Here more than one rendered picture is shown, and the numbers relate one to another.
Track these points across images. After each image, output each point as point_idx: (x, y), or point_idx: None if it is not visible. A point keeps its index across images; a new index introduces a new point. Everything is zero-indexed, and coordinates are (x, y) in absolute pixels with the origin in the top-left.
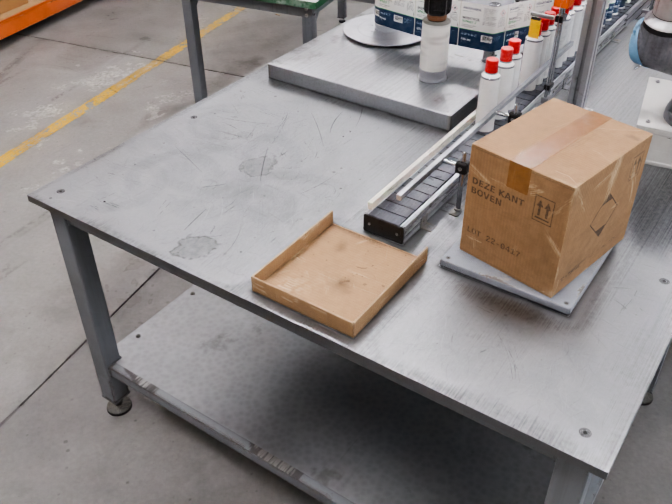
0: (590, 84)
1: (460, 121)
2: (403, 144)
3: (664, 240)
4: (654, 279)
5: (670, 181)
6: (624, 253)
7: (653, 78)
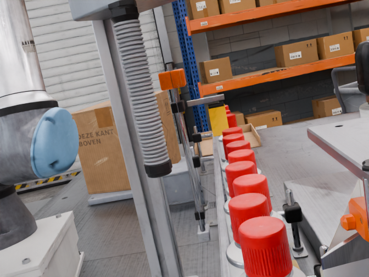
0: None
1: None
2: (302, 178)
3: (59, 213)
4: (70, 196)
5: None
6: (88, 198)
7: (32, 264)
